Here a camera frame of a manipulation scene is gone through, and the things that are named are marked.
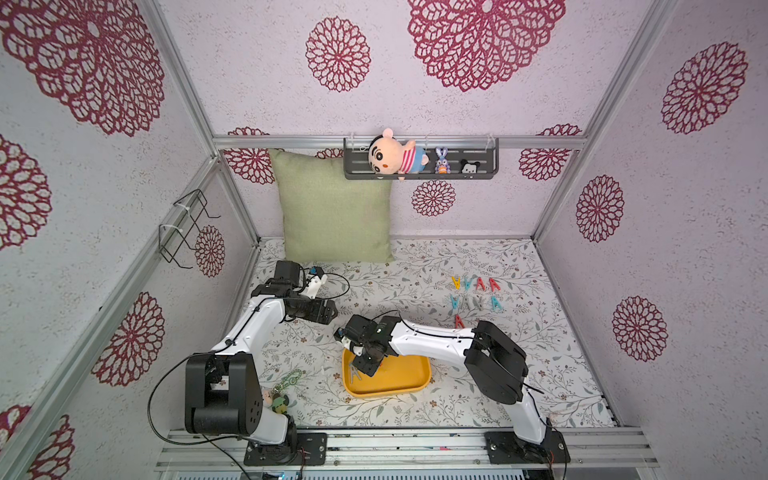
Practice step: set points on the yellow plastic storage box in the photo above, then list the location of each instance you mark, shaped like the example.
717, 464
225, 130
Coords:
396, 375

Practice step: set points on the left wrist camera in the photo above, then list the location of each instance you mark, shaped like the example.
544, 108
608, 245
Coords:
288, 273

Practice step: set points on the plush keychain with green ring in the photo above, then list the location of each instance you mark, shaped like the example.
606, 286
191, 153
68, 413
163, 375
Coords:
276, 398

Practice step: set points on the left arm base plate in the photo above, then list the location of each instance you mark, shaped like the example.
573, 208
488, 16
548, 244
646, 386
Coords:
298, 449

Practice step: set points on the black white mouse figure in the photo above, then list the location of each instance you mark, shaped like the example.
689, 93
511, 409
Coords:
469, 167

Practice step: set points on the dark wall shelf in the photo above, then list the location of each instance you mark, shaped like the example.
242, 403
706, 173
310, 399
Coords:
356, 166

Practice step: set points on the black wire wall rack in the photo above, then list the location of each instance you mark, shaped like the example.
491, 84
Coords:
173, 237

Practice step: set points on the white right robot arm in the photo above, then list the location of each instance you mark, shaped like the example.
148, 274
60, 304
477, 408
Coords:
496, 364

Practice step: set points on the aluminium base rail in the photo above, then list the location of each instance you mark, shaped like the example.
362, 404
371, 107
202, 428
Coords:
423, 448

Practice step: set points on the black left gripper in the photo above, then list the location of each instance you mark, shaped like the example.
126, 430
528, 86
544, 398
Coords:
315, 314

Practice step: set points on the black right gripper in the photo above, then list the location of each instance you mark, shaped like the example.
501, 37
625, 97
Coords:
359, 350

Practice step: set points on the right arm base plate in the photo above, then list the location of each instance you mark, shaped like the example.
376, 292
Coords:
505, 447

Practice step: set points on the cartoon boy plush doll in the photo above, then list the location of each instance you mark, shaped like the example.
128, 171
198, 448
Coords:
387, 156

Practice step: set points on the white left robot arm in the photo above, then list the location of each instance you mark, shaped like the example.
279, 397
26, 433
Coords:
223, 395

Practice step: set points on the small blue rabbit figure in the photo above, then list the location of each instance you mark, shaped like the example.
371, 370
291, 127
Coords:
442, 166

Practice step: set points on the green cushion pillow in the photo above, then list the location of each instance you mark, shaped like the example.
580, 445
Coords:
327, 217

